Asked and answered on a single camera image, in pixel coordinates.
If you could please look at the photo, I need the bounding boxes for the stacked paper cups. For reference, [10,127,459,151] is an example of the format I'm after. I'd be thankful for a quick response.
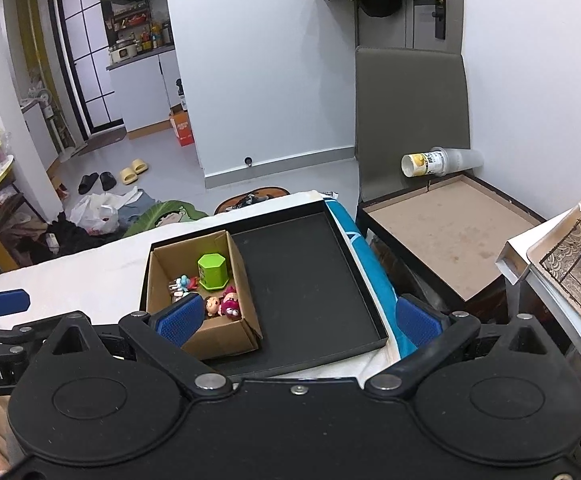
[401,146,484,178]

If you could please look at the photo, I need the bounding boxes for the kitchen counter cabinet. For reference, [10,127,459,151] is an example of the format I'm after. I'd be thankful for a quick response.
[100,0,181,138]

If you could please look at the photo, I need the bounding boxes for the brown cardboard box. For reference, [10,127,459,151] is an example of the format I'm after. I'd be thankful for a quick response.
[142,231,262,360]

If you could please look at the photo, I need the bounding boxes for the black framed glass door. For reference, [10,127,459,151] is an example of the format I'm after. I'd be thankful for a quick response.
[48,0,122,141]

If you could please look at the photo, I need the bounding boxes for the yellow slippers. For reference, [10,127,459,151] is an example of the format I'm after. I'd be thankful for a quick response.
[119,158,149,185]

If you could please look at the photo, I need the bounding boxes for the white table cloth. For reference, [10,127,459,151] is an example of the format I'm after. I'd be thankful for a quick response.
[0,188,397,380]

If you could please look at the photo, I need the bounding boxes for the orange cardboard box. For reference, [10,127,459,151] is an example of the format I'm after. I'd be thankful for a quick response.
[169,104,194,146]

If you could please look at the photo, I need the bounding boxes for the white plastic bag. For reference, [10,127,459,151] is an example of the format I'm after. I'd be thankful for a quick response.
[68,186,142,235]

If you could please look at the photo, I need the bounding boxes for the magenta hooded figurine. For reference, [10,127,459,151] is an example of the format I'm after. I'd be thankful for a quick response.
[219,286,242,321]

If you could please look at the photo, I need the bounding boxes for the green hexagonal box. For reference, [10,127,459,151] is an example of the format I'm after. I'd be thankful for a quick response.
[197,252,230,292]

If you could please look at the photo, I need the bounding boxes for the green cartoon cushion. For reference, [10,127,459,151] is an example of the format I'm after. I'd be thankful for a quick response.
[124,200,207,237]

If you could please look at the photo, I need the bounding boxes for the black slippers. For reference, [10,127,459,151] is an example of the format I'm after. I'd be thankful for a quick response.
[76,170,118,196]

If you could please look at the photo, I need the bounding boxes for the blue red figurine keychain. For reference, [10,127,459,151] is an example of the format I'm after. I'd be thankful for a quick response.
[168,275,198,296]

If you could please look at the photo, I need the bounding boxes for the black shallow tray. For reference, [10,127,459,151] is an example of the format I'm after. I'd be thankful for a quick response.
[140,200,399,380]

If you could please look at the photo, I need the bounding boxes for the blue flat package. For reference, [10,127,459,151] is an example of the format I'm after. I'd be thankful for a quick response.
[325,198,417,358]

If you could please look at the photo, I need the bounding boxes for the grey door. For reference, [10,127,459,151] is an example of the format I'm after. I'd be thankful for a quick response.
[355,0,464,54]

